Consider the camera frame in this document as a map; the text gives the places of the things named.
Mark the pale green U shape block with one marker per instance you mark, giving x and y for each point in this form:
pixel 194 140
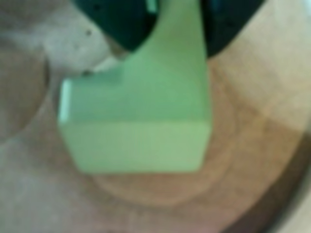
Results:
pixel 145 121

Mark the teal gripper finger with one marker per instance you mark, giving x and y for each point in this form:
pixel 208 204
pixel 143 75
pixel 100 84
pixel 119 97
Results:
pixel 124 21
pixel 223 26

